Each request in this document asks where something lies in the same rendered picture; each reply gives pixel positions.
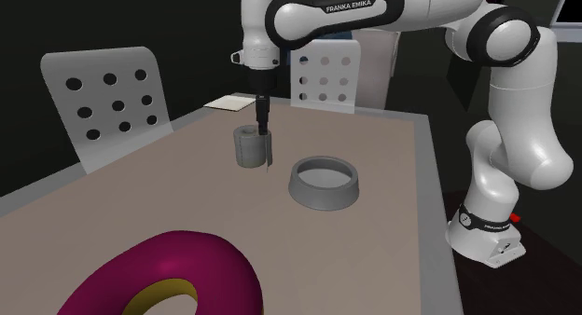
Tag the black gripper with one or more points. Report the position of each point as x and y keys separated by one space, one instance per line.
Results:
x=263 y=81

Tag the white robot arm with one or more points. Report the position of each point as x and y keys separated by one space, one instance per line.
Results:
x=514 y=105

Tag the white flat napkin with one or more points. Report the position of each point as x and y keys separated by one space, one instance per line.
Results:
x=229 y=103

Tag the grey toilet paper roll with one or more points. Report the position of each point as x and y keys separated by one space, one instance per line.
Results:
x=248 y=150

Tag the white chair with round holes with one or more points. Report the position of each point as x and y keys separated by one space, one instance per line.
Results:
x=334 y=103
x=113 y=146

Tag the grey round bowl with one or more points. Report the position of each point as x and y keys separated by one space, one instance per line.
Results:
x=318 y=197

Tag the beige table with grey rim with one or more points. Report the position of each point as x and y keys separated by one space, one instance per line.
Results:
x=354 y=259

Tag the white framed window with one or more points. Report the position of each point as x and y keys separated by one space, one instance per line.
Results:
x=570 y=5

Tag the dark robot stand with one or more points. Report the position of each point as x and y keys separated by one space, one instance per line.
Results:
x=545 y=277

